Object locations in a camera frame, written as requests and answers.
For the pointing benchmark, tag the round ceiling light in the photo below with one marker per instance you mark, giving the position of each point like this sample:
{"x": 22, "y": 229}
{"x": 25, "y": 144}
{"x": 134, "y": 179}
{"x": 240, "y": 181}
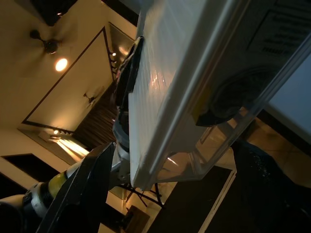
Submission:
{"x": 61, "y": 64}

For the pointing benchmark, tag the white lidded food container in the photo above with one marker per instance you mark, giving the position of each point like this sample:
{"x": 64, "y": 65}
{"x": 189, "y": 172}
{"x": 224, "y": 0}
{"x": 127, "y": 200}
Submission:
{"x": 170, "y": 72}

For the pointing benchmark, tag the dark ceiling fan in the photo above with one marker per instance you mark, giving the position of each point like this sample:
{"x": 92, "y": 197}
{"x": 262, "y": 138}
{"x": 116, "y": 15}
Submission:
{"x": 91, "y": 98}
{"x": 49, "y": 46}

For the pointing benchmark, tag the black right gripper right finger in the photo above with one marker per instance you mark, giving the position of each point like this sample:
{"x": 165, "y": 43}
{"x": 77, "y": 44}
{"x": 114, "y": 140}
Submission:
{"x": 272, "y": 199}

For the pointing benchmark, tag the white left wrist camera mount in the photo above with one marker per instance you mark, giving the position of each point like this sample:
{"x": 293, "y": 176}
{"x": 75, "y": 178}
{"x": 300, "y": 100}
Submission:
{"x": 120, "y": 165}

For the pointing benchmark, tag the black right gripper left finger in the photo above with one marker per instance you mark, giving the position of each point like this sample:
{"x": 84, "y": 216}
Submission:
{"x": 82, "y": 194}

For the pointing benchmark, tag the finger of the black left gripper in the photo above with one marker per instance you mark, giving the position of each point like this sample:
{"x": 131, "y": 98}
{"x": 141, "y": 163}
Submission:
{"x": 136, "y": 52}

